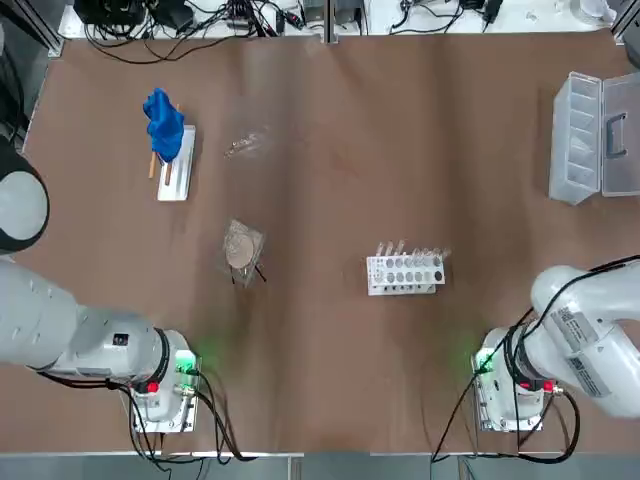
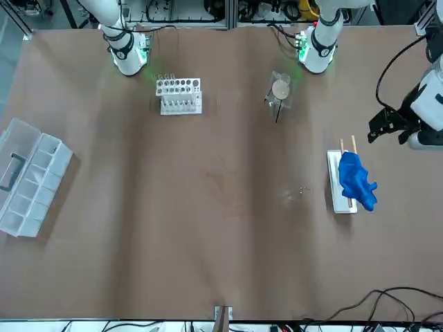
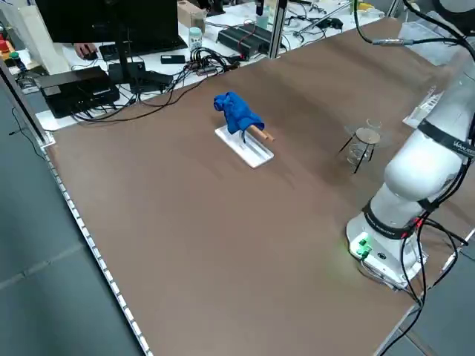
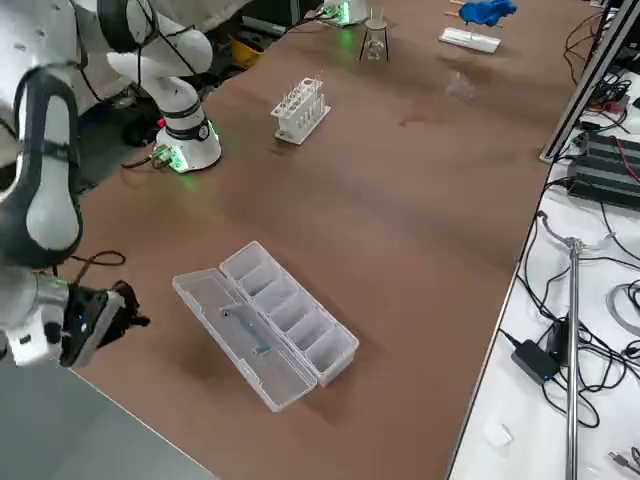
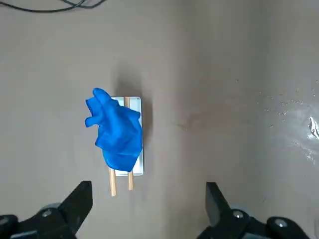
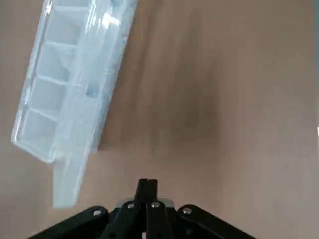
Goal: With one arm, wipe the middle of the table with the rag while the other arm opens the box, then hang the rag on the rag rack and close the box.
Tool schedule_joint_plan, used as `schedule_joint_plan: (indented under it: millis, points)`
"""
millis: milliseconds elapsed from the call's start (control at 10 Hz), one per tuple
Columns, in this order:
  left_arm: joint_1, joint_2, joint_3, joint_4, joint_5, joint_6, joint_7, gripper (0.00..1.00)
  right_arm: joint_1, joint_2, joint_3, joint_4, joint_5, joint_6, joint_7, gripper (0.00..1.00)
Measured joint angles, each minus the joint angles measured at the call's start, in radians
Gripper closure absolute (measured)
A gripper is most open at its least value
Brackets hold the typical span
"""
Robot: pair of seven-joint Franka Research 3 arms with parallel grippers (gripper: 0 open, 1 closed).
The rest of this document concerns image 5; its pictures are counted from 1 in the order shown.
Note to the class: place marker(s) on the blue rag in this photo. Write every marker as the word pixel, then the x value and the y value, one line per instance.
pixel 119 132

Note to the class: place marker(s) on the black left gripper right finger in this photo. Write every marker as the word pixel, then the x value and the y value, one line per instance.
pixel 236 224

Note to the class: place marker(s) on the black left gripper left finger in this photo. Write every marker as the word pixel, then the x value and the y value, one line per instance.
pixel 49 221

